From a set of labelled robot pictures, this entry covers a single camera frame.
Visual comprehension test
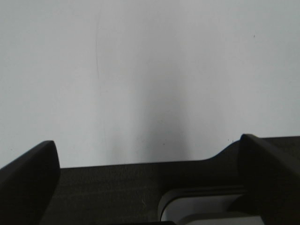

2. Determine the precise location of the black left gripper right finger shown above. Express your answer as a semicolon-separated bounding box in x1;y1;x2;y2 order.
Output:
237;134;300;225

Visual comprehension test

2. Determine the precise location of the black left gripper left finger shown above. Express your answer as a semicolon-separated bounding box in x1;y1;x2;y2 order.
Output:
0;141;60;225

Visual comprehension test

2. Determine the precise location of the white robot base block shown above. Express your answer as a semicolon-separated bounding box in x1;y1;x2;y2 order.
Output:
157;185;264;225

